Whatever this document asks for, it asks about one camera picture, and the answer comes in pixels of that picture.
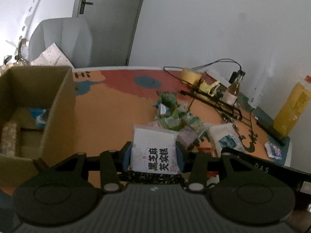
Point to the grey door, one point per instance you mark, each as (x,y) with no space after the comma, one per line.
(113,25)

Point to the green snack packet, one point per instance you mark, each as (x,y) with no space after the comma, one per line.
(167,98)

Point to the white sesame snack packet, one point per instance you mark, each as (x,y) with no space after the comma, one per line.
(154,150)

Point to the yellow plastic bag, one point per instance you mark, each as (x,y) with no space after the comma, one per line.
(293,108)

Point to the pink snack packet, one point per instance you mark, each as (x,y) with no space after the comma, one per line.
(188,138)

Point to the small blue white packet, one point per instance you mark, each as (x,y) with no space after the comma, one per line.
(273,151)

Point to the yellow toy figure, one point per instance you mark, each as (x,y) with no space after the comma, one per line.
(210,89)

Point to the black power adapter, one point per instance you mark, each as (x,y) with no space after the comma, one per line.
(233,77)

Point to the black flat box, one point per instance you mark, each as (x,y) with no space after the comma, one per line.
(269,129)

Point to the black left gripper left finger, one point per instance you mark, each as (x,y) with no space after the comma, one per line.
(113,162)

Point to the grey armchair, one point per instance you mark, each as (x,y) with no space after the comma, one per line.
(71,35)

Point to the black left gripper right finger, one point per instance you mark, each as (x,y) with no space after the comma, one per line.
(196,165)

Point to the black door handle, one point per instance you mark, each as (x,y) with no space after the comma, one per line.
(82,6)

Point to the blue white snack packet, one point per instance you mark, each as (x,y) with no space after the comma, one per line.
(162,110)

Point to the white power strip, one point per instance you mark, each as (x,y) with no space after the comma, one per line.
(214,74)

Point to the white perforated board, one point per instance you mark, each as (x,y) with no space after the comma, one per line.
(20,30)

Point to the white snack bag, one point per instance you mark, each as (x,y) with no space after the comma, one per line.
(222,136)

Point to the yellow tape roll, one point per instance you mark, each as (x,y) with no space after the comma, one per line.
(190,77)

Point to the black wire stand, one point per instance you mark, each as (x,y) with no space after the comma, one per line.
(214,102)

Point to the blue snack packet in box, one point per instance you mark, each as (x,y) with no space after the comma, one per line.
(40,115)

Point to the white dotted cushion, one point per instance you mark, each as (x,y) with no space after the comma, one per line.
(52,56)

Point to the brown glass bottle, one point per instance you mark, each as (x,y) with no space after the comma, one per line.
(231,94)

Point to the brown cardboard box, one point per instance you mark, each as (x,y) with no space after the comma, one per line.
(48,87)

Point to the colourful printed table mat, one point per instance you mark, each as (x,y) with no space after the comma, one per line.
(108,103)

